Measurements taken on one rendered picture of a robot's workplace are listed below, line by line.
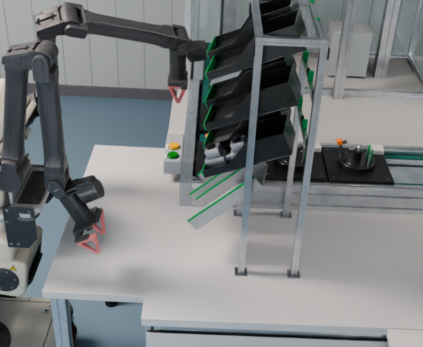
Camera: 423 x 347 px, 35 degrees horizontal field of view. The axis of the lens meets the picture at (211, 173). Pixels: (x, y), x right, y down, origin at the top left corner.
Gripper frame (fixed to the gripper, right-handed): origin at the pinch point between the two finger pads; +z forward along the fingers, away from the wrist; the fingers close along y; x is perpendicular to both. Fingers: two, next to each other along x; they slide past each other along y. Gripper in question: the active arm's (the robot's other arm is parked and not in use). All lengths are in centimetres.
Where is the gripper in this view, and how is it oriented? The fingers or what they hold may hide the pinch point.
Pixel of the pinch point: (177, 100)
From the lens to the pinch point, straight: 238.6
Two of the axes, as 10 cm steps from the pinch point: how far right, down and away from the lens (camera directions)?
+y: 0.2, -5.3, 8.5
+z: -0.2, 8.5, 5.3
